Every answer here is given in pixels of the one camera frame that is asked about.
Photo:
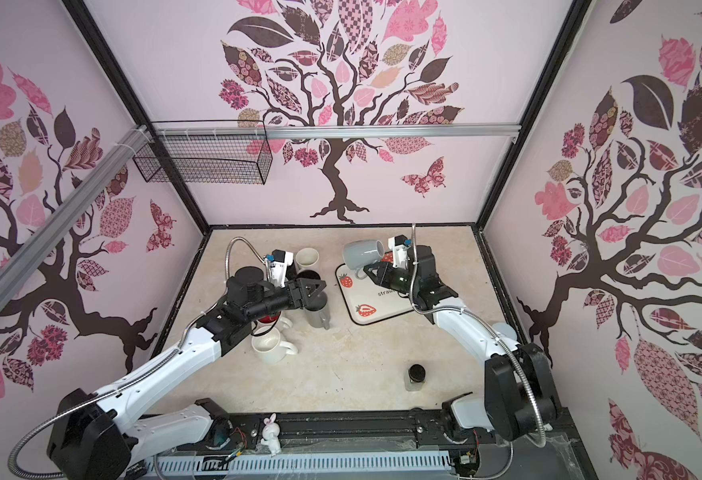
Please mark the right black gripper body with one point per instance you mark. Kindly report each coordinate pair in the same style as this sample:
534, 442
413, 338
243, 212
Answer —
396, 279

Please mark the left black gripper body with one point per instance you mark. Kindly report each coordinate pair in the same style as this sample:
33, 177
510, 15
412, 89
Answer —
276, 300

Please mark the white round mug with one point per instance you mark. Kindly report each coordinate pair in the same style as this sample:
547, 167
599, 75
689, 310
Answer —
272, 347

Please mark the small grey mug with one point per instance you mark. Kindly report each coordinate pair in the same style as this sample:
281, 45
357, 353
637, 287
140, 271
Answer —
361, 253

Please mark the tall grey mug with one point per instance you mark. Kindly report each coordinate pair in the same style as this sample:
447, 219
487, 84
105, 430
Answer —
318, 312

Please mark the pink upside-down mug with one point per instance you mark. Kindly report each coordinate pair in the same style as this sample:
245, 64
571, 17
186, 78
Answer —
306, 259

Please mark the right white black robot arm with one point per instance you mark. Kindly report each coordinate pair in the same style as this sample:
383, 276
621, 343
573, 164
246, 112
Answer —
519, 397

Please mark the white strawberry tray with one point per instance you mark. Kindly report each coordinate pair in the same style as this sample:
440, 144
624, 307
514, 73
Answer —
366, 302

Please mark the white rabbit figurine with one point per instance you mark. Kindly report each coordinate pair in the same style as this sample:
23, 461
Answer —
270, 435

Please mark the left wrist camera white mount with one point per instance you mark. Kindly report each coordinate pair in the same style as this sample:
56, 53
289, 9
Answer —
281, 267

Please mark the black wire basket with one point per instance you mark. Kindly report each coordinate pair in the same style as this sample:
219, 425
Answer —
225, 152

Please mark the horizontal aluminium rail back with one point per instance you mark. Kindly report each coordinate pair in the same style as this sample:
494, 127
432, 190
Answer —
348, 132

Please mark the white slotted cable duct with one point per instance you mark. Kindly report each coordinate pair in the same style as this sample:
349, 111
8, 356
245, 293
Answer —
300, 465

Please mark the black front base frame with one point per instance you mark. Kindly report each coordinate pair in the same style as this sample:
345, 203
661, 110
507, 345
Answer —
102, 443

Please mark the diagonal aluminium rail left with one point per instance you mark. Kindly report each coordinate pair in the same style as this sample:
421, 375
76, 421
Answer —
32, 254

